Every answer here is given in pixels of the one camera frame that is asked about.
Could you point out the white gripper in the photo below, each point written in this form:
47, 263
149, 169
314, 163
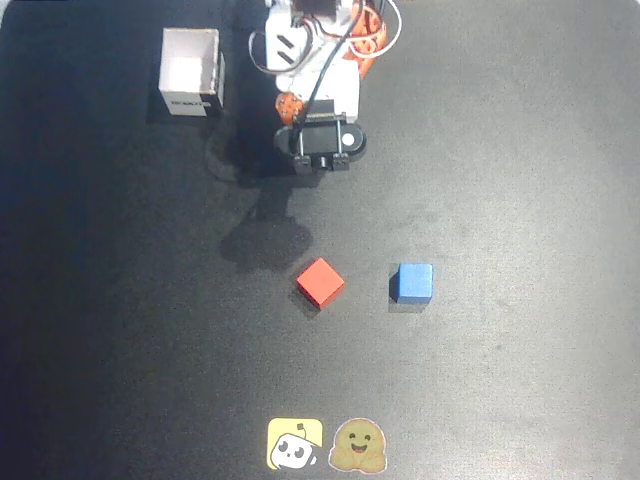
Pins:
289, 107

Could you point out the red cube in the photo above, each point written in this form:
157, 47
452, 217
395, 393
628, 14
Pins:
320, 282

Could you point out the blue cube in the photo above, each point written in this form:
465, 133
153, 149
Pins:
415, 282

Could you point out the white open cardboard box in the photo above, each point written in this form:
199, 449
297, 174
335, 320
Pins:
190, 65

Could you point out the black table mat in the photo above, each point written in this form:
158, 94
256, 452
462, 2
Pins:
500, 200

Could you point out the yellow robot face sticker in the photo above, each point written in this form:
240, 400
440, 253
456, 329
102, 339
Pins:
295, 444

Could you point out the hugging face emoji sticker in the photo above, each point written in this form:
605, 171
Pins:
357, 445

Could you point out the black gripper-mounted camera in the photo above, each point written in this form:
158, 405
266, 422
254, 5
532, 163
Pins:
322, 140

